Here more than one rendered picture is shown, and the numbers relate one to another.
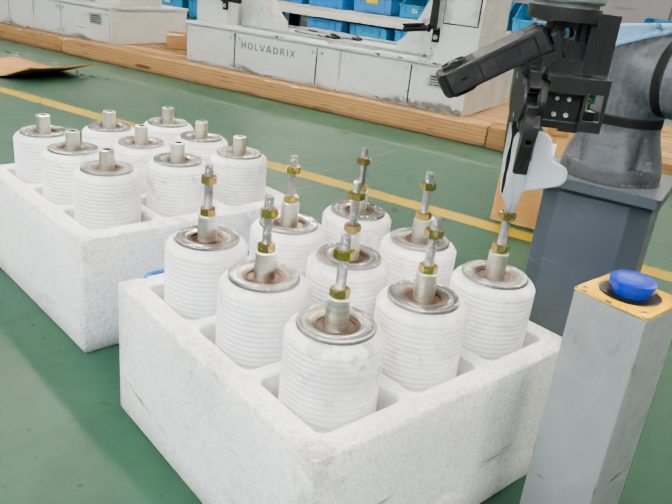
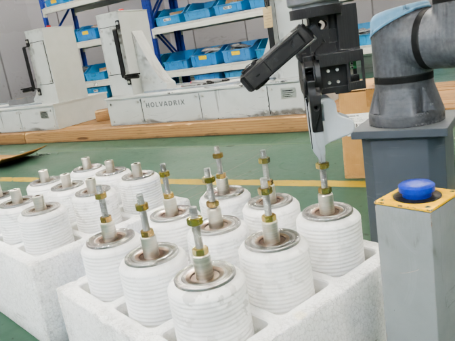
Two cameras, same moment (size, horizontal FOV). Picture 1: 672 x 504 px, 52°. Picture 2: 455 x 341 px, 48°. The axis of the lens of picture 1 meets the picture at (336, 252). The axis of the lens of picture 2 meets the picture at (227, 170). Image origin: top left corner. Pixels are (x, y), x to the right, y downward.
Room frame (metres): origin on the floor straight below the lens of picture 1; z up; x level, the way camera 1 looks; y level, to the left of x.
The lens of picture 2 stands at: (0.00, -0.08, 0.52)
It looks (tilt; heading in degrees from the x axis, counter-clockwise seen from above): 14 degrees down; 3
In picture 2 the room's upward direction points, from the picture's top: 9 degrees counter-clockwise
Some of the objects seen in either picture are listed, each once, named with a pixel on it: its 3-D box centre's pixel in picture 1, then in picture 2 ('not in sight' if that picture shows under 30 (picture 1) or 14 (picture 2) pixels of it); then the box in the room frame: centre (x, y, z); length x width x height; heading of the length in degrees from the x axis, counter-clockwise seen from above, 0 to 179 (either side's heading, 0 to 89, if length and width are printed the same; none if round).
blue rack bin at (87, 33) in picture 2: not in sight; (97, 31); (7.26, 1.77, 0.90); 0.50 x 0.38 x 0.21; 151
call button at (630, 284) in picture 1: (631, 287); (416, 191); (0.57, -0.27, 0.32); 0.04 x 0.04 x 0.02
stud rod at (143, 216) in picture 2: (267, 231); (144, 220); (0.65, 0.07, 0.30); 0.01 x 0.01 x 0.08
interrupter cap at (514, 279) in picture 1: (494, 275); (327, 212); (0.72, -0.18, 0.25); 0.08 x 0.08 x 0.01
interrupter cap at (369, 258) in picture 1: (349, 256); (216, 226); (0.73, -0.02, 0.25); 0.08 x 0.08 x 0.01
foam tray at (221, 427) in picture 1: (335, 375); (232, 319); (0.73, -0.02, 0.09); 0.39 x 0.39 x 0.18; 42
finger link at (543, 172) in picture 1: (537, 175); (332, 129); (0.70, -0.20, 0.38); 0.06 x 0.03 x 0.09; 88
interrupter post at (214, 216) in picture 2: (350, 246); (214, 218); (0.73, -0.02, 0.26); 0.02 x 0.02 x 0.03
